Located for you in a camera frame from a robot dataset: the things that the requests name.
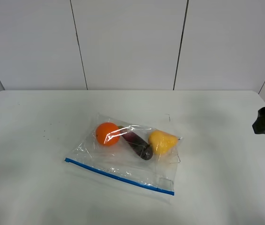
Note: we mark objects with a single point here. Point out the clear zip bag blue seal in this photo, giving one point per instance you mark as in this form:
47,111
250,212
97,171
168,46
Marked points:
119,162

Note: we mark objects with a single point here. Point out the yellow toy pear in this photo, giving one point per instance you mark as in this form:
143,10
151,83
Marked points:
161,142

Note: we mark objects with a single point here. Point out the purple toy eggplant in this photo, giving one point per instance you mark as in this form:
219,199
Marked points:
138,144

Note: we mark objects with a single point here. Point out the orange toy fruit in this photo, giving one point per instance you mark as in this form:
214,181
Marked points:
107,134

